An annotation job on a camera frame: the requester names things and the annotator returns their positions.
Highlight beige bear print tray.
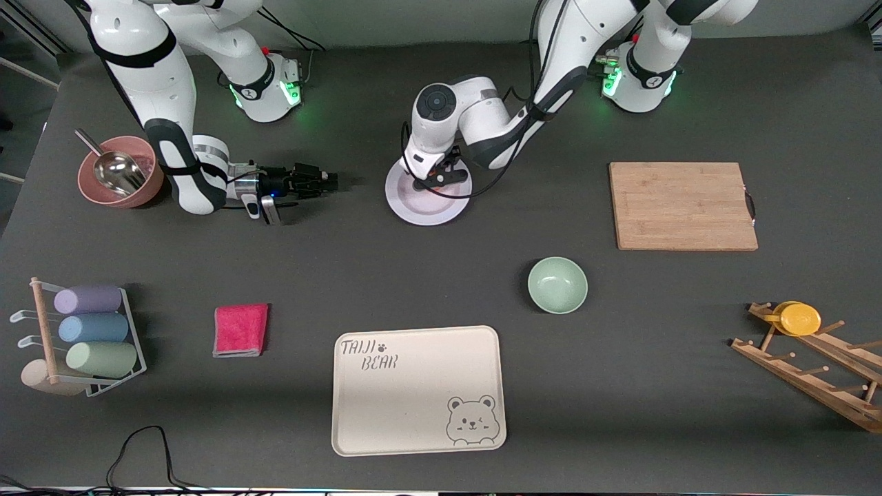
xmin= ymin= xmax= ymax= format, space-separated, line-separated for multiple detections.
xmin=331 ymin=325 xmax=507 ymax=457

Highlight blue cup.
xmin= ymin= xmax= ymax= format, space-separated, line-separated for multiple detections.
xmin=59 ymin=313 xmax=130 ymax=344

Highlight yellow cup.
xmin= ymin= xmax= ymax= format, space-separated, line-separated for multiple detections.
xmin=763 ymin=301 xmax=822 ymax=337

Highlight beige cup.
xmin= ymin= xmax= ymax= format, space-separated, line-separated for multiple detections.
xmin=21 ymin=359 xmax=87 ymax=397

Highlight black arm base cables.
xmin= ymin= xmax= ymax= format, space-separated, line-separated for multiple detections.
xmin=258 ymin=10 xmax=326 ymax=87
xmin=593 ymin=17 xmax=645 ymax=78

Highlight metal scoop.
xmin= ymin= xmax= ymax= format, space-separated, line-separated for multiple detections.
xmin=74 ymin=129 xmax=147 ymax=195

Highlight purple cup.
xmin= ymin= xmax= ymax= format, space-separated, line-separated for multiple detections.
xmin=54 ymin=285 xmax=123 ymax=315

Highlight light green bowl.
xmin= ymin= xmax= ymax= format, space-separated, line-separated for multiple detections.
xmin=528 ymin=256 xmax=588 ymax=315

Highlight wooden peg drying rack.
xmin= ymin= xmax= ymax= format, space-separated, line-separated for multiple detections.
xmin=730 ymin=301 xmax=882 ymax=434

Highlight pink folded cloth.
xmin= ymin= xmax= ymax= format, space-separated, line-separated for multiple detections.
xmin=213 ymin=303 xmax=269 ymax=358

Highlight wooden cutting board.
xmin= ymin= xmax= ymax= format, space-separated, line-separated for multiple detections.
xmin=609 ymin=162 xmax=759 ymax=251

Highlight black cable at table edge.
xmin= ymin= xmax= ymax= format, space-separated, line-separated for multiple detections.
xmin=0 ymin=425 xmax=276 ymax=496

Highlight black left arm base cables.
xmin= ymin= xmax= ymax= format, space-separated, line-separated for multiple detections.
xmin=593 ymin=17 xmax=645 ymax=78

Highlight black right arm base cables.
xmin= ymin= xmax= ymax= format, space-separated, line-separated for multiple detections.
xmin=258 ymin=10 xmax=326 ymax=87

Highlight white wire cup rack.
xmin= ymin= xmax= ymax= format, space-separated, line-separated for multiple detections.
xmin=10 ymin=277 xmax=147 ymax=397

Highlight green cup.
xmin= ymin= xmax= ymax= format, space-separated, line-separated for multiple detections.
xmin=66 ymin=342 xmax=138 ymax=378

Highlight pink bowl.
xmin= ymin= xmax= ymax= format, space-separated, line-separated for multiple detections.
xmin=77 ymin=136 xmax=165 ymax=209

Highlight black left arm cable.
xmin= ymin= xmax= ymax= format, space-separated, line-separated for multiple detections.
xmin=401 ymin=0 xmax=573 ymax=200

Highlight white round plate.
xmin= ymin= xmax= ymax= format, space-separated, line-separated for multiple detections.
xmin=385 ymin=158 xmax=473 ymax=226

